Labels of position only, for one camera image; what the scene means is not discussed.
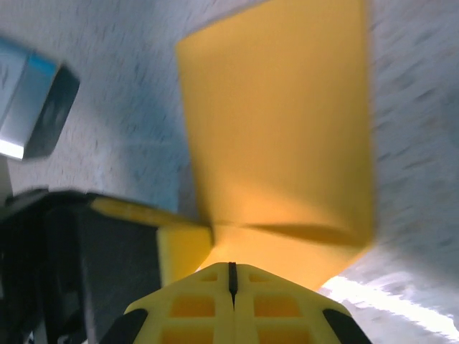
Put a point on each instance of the long aluminium mounting rail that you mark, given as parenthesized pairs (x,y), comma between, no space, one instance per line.
(14,107)

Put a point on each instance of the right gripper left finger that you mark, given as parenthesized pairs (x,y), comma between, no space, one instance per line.
(193,308)

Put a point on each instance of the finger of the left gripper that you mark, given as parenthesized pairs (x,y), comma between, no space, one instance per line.
(183,254)

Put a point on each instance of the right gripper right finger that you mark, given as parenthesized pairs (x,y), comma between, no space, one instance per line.
(283,308)

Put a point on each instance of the blue table edge strip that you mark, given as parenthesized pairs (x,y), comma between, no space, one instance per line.
(36,61)

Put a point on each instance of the yellow paper sheet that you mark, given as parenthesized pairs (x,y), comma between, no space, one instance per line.
(279,143)

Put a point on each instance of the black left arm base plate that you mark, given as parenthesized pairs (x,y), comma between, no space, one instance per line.
(54,111)

